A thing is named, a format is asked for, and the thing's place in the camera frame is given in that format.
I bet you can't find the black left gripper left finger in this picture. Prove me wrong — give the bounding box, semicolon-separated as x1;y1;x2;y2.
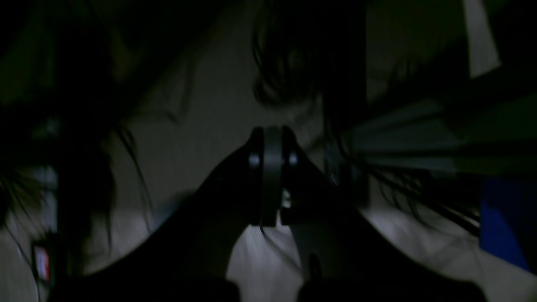
49;128;263;302

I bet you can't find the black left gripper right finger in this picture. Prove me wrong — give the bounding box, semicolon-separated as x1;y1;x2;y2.
263;127;486;302

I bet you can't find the blue box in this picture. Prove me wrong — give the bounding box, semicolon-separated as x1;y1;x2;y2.
479;177;537;274

